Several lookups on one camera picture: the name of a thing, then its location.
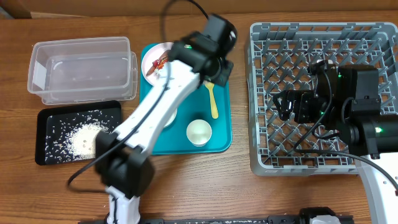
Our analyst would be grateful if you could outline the white cup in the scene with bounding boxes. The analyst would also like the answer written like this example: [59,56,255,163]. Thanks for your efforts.
[186,119,212,147]

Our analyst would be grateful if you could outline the small white bowl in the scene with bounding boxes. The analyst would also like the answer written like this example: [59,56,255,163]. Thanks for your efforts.
[164,110,177,128]

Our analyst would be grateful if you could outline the red snack wrapper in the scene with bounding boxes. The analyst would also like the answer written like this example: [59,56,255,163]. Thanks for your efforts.
[154,56,168,72]

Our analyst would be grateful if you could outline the large white plate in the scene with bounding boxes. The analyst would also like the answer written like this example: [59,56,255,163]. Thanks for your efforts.
[141,42,173,86]

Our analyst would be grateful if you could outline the white rice pile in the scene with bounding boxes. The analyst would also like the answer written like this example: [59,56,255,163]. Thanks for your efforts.
[44,108,121,164]

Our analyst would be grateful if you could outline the brown sausage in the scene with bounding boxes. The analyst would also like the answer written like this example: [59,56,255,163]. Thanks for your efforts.
[146,52,167,77]

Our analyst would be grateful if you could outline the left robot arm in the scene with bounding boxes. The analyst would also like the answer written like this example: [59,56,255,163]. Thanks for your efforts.
[95,14,237,223]

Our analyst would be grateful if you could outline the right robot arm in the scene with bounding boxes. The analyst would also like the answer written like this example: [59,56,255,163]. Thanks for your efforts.
[272,60,397,223]

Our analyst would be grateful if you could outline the grey dishwasher rack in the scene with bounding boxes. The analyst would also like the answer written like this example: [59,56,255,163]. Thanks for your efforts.
[245,22,397,176]

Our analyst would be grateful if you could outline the yellow plastic spoon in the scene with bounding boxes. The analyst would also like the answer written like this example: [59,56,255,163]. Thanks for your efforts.
[203,81,219,119]

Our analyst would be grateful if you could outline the teal serving tray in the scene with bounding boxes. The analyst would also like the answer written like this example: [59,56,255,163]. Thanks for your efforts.
[138,41,233,156]

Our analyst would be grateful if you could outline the clear plastic storage bin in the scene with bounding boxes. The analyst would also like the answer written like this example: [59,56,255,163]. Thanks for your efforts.
[27,37,138,105]

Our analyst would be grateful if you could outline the black plastic tray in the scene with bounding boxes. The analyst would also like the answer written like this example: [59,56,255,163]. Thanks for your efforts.
[35,101,122,166]

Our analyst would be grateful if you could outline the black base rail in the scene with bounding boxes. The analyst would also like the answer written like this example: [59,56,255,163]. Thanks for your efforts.
[77,207,354,224]

